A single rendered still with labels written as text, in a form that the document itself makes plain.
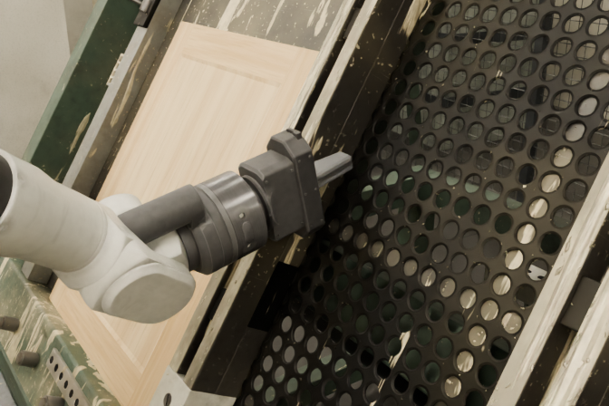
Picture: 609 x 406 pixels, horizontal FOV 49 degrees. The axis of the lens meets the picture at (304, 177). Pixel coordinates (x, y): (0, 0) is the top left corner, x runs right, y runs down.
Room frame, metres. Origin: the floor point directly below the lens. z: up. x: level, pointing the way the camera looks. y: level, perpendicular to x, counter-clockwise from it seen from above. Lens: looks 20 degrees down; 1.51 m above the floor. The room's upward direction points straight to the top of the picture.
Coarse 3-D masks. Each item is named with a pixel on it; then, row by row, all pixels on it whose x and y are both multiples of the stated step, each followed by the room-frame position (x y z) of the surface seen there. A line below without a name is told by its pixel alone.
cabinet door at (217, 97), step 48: (192, 48) 1.16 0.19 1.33; (240, 48) 1.05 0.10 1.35; (288, 48) 0.95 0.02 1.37; (192, 96) 1.08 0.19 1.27; (240, 96) 0.98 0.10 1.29; (288, 96) 0.89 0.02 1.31; (144, 144) 1.12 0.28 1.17; (192, 144) 1.01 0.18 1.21; (240, 144) 0.91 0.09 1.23; (144, 192) 1.03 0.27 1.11; (96, 336) 0.90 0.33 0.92; (144, 336) 0.83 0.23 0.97; (144, 384) 0.77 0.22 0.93
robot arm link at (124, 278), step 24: (120, 240) 0.50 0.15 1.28; (96, 264) 0.49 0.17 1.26; (120, 264) 0.49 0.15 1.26; (144, 264) 0.50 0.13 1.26; (168, 264) 0.53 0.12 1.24; (72, 288) 0.49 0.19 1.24; (96, 288) 0.48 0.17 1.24; (120, 288) 0.49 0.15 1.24; (144, 288) 0.50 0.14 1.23; (168, 288) 0.53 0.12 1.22; (192, 288) 0.55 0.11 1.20; (120, 312) 0.50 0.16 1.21; (144, 312) 0.52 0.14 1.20; (168, 312) 0.55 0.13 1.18
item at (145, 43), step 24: (168, 0) 1.31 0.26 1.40; (168, 24) 1.31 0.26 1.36; (144, 48) 1.28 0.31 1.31; (120, 72) 1.28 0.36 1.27; (144, 72) 1.28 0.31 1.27; (120, 96) 1.25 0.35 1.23; (96, 120) 1.25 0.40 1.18; (120, 120) 1.25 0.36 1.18; (96, 144) 1.22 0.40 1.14; (72, 168) 1.22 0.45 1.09; (96, 168) 1.21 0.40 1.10; (24, 264) 1.16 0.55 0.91
